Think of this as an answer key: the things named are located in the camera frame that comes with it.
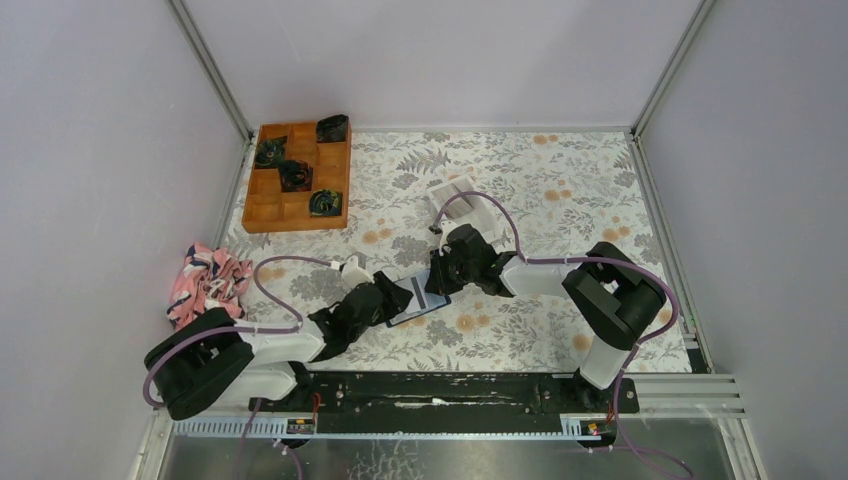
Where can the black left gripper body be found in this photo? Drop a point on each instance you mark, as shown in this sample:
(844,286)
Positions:
(389,307)

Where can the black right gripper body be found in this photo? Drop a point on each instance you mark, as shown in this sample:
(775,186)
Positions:
(450,273)

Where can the white striped credit card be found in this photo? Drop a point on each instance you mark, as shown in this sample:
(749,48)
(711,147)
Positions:
(418,298)

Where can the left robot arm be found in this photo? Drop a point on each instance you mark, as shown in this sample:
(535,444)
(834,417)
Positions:
(217,359)

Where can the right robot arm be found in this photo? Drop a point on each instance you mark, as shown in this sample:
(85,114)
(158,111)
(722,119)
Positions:
(617,299)

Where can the white plastic card box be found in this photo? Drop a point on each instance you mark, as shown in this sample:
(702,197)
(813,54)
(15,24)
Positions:
(471,209)

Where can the floral tablecloth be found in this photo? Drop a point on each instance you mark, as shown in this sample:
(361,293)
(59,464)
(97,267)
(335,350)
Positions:
(558,193)

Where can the dark rolled cloth bottom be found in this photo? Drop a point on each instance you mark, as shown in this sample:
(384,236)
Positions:
(326,203)

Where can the dark rolled cloth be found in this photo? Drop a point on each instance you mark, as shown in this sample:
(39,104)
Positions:
(295,176)
(326,203)
(332,129)
(270,152)

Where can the wooden compartment tray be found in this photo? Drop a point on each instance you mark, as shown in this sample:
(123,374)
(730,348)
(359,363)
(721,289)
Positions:
(269,210)

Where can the pink patterned cloth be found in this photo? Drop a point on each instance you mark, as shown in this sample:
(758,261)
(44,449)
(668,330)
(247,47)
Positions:
(210,278)

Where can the dark rolled cloth middle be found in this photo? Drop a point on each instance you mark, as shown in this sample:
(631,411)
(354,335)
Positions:
(295,176)

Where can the dark rolled cloth top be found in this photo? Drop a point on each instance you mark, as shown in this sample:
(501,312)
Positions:
(332,129)

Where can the dark rolled cloth left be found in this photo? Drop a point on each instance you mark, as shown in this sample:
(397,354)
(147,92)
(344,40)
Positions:
(270,152)

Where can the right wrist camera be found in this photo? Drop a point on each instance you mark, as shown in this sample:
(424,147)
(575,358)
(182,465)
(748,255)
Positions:
(443,230)

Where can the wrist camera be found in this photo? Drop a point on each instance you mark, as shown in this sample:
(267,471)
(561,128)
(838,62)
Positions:
(352,273)
(443,230)

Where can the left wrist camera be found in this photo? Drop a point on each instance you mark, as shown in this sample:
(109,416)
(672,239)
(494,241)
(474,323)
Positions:
(352,273)

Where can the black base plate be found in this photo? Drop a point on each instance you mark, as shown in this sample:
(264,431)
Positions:
(347,402)

